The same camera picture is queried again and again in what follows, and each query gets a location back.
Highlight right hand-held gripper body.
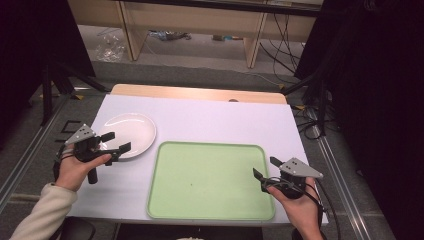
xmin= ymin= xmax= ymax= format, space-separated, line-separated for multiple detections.
xmin=260 ymin=157 xmax=324 ymax=200

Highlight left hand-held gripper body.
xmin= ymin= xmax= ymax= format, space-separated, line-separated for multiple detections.
xmin=64 ymin=123 xmax=120 ymax=185

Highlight white round plate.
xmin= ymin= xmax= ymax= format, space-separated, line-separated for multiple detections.
xmin=98 ymin=112 xmax=158 ymax=160

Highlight light green plastic tray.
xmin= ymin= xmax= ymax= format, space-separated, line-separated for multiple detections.
xmin=145 ymin=140 xmax=276 ymax=222

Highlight person's left hand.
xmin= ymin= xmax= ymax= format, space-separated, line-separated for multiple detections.
xmin=54 ymin=146 xmax=113 ymax=193

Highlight person's right hand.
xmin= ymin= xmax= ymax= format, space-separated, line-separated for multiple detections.
xmin=265 ymin=177 xmax=324 ymax=232

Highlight black metal stand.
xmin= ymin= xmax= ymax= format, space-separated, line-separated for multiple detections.
xmin=39 ymin=63 xmax=111 ymax=127
xmin=281 ymin=71 xmax=330 ymax=137

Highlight white table cover sheet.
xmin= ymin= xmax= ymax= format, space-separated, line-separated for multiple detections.
xmin=68 ymin=94 xmax=329 ymax=228

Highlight black stool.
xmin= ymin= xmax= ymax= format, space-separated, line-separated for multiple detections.
xmin=49 ymin=216 xmax=97 ymax=240

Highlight clear crumpled plastic bag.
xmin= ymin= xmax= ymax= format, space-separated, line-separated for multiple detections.
xmin=94 ymin=33 xmax=127 ymax=64

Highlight black curtain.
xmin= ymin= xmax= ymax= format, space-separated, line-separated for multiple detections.
xmin=294 ymin=0 xmax=424 ymax=240
xmin=0 ymin=0 xmax=97 ymax=149

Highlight crumpled blue wrapper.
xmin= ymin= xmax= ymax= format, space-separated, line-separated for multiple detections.
xmin=148 ymin=29 xmax=193 ymax=42

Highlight small brown and blue item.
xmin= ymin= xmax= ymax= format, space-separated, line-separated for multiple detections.
xmin=212 ymin=34 xmax=244 ymax=43

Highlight light wooden desk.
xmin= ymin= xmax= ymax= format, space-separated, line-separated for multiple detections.
xmin=68 ymin=0 xmax=324 ymax=70

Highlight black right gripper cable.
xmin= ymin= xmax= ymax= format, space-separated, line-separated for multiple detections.
xmin=263 ymin=176 xmax=341 ymax=240

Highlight metal floor rail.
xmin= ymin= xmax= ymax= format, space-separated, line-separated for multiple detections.
xmin=308 ymin=109 xmax=372 ymax=240
xmin=0 ymin=96 xmax=69 ymax=212

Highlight black floor cable bundle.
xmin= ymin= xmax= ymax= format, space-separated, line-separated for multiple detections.
xmin=293 ymin=104 xmax=338 ymax=142

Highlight black hanging cables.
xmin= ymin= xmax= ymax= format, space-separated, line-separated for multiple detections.
xmin=259 ymin=13 xmax=303 ymax=77

